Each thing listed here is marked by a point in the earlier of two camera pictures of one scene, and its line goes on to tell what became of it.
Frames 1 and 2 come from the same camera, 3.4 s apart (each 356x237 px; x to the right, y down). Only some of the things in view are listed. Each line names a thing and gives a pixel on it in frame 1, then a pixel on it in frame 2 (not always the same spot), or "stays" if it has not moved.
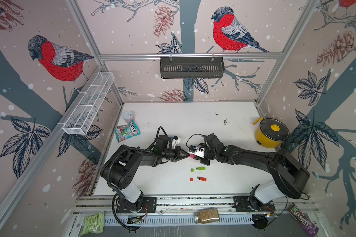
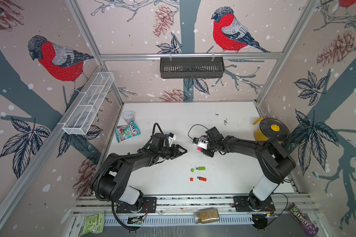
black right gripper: [205, 161] → [209, 153]
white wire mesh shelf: [80, 119] stays
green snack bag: [94, 223] stays
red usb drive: [201, 178] stays
